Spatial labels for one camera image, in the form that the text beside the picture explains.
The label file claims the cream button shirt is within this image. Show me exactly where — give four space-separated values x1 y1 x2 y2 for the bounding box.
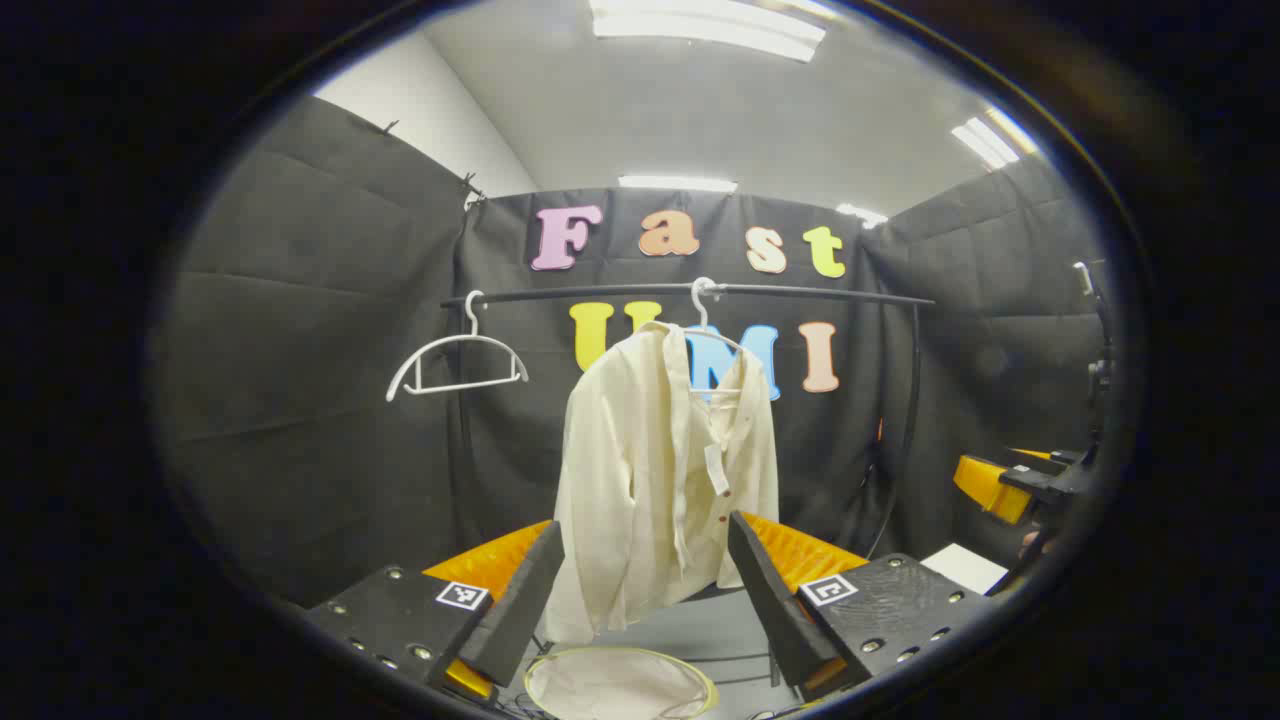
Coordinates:
540 322 781 644

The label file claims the white plastic clothes hanger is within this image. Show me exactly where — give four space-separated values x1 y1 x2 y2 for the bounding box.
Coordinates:
686 277 766 401
386 290 530 403

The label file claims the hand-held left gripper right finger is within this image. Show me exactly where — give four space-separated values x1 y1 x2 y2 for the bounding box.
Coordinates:
728 510 991 701

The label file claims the black backdrop cloth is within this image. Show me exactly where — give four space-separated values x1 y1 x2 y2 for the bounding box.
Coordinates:
150 95 1111 611

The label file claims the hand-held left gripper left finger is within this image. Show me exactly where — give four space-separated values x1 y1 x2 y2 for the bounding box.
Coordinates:
305 520 566 701

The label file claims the black metal clothes rack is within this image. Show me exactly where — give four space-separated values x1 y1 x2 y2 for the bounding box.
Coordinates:
440 282 936 561

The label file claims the white mesh laundry hamper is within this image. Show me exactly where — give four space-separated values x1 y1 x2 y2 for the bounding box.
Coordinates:
523 645 719 720

